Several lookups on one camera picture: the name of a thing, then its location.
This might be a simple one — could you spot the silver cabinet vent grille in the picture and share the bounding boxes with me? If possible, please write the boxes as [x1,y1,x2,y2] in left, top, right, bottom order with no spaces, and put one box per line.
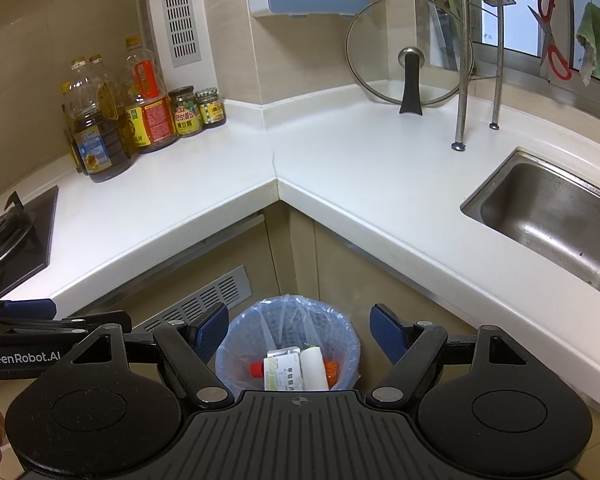
[145,266,253,333]

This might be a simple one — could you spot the white cardboard box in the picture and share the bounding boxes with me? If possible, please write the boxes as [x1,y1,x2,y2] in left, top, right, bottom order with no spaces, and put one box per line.
[263,346,303,392]

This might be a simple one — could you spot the dark hanging board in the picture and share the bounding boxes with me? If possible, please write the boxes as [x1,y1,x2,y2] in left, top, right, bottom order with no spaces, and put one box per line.
[415,0,463,68]

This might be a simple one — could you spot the silver wall vent grille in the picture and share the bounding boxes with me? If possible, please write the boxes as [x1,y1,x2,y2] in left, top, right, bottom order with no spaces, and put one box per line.
[159,0,203,68]

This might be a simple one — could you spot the stainless steel sink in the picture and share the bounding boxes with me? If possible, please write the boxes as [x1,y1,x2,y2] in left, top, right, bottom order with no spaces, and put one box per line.
[460,147,600,306]

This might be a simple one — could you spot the red handled scissors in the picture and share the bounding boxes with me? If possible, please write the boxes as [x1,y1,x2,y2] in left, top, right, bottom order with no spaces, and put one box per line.
[527,0,573,81]

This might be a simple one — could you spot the slim oil bottle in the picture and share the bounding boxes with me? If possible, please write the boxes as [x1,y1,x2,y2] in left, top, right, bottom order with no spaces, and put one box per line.
[61,82,88,176]

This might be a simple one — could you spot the glass pot lid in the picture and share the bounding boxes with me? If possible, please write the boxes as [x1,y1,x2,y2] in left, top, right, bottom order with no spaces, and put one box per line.
[345,0,476,116]

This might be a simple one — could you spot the tall jar with yellow label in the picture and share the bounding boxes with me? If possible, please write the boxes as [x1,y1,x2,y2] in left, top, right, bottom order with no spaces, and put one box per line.
[168,86,203,138]

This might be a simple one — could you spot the yellow oil bottle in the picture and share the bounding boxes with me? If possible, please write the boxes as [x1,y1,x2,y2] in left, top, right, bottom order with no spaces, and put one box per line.
[90,55,133,156]

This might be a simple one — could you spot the beige corner cabinet panel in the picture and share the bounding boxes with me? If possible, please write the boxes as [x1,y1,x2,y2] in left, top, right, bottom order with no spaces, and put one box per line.
[280,202,351,311]

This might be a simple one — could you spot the oil bottle with red handle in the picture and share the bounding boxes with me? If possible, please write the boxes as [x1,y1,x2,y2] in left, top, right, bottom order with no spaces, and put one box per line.
[122,35,178,153]

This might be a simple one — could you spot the large dark oil bottle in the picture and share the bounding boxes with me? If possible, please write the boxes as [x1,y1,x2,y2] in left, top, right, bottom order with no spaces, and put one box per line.
[65,60,132,183]

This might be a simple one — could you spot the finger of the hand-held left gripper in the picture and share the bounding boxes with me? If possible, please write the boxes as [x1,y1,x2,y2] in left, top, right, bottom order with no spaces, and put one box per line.
[0,299,57,320]
[0,310,133,334]

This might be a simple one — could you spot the window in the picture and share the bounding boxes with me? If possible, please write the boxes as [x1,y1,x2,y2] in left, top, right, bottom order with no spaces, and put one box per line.
[470,0,600,91]

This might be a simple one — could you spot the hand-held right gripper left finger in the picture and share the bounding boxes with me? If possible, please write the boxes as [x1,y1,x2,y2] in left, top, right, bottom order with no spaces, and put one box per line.
[70,302,236,408]

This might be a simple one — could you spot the metal dish rack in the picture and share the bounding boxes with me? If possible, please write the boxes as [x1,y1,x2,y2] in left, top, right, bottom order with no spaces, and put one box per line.
[450,0,600,152]

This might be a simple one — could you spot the trash bin with blue bag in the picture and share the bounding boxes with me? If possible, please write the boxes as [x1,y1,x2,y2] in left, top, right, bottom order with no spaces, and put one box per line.
[215,296,361,393]

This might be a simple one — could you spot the short jar with yellow label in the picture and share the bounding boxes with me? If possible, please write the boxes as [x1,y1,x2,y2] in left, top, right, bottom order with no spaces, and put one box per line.
[196,88,227,128]

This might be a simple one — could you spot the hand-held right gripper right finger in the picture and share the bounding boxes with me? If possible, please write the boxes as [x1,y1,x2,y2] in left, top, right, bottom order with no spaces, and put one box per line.
[367,302,526,408]

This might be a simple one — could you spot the beige cabinet door with vent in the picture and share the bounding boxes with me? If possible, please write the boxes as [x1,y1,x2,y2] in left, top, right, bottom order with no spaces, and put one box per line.
[55,212,286,351]

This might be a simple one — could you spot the black gas stove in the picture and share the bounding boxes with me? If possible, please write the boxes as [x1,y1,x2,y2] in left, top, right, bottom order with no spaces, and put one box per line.
[0,185,60,301]

